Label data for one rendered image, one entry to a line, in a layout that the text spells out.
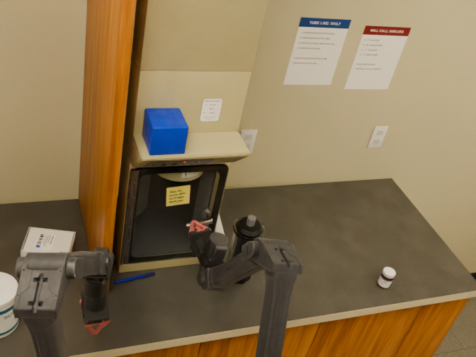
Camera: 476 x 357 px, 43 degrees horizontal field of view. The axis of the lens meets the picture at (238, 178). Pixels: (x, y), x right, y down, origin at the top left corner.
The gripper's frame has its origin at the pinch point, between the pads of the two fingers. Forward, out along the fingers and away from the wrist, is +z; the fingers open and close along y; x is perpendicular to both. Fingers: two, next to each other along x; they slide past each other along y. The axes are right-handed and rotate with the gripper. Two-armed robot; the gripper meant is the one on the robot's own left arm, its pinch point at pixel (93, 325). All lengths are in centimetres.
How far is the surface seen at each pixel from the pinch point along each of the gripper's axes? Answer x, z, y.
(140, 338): -15.7, 16.1, 4.8
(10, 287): 20.4, 1.3, 18.5
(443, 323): -144, 39, 6
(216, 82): -36, -57, 33
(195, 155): -29, -41, 22
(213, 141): -36, -41, 28
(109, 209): -7.0, -21.0, 23.8
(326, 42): -95, -50, 76
